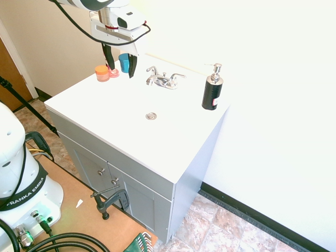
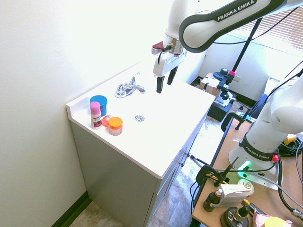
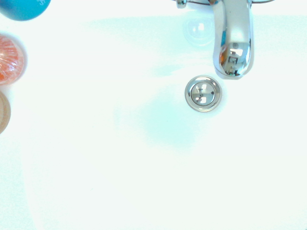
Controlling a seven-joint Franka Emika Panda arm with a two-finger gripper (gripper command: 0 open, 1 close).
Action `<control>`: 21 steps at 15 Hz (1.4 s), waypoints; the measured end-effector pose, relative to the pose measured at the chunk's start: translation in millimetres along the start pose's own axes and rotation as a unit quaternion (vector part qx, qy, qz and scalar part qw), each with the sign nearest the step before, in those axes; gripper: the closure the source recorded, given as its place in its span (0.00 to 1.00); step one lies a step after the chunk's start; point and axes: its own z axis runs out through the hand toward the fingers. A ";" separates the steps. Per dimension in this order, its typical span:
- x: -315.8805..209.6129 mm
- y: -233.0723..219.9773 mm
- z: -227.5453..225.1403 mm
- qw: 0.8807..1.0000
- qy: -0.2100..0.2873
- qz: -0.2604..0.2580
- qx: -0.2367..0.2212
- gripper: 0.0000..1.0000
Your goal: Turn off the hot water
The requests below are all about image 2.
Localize brown dropper bottle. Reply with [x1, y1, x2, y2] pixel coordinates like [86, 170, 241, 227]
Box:
[203, 188, 224, 212]

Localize red wrist camera mount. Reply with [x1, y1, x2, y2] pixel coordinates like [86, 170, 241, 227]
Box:
[151, 41, 165, 55]

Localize white cardboard box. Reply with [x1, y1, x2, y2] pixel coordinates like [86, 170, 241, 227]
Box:
[216, 183, 252, 209]

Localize grey vanity cabinet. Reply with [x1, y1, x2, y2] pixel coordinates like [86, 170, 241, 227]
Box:
[70, 108, 209, 227]

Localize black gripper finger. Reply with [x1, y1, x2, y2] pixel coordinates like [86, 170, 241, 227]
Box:
[167, 66, 178, 86]
[156, 76, 166, 94]

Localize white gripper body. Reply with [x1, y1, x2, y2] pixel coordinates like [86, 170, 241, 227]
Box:
[152, 51, 187, 79]

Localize pink wrapper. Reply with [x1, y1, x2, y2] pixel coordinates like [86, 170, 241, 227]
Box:
[252, 208, 293, 227]

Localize black cable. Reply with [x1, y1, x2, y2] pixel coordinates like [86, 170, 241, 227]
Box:
[276, 132, 303, 222]

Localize window blinds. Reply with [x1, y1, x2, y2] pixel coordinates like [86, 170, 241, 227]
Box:
[253, 4, 303, 51]

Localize grey cable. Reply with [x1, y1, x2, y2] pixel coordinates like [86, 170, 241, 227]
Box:
[214, 165, 303, 209]

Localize black camera stand pole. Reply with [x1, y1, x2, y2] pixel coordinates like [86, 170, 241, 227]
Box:
[231, 18, 263, 79]

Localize black equipment case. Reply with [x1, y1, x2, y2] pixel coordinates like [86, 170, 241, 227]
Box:
[207, 99, 234, 122]

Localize black C clamp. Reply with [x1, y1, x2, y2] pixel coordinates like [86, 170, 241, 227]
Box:
[195, 156, 239, 190]
[221, 113, 248, 132]

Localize orange lid cream jar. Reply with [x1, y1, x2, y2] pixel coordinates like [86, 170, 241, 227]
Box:
[108, 117, 124, 136]

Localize small red transparent container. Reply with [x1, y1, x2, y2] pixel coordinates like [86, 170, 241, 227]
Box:
[101, 115, 115, 128]

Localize black round tin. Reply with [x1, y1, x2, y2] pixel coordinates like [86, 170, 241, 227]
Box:
[220, 206, 251, 227]

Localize blue plastic jar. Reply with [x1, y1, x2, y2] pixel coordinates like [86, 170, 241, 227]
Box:
[89, 95, 108, 117]

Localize round white tin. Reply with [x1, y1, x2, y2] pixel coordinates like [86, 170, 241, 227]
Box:
[237, 179, 255, 197]

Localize chrome faucet hot handle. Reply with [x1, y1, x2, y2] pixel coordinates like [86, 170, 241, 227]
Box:
[115, 84, 128, 98]

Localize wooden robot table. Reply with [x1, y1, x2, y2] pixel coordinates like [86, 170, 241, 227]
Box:
[191, 117, 303, 227]

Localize pink cap lotion bottle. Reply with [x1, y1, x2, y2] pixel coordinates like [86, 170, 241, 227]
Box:
[90, 101, 103, 130]

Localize chrome faucet spout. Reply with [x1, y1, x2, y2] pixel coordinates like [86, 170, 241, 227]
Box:
[125, 82, 146, 95]

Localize yellow lid container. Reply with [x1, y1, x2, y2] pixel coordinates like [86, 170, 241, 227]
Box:
[261, 216, 291, 227]

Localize white vanity cabinet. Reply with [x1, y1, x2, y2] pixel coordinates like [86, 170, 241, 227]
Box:
[66, 59, 216, 179]

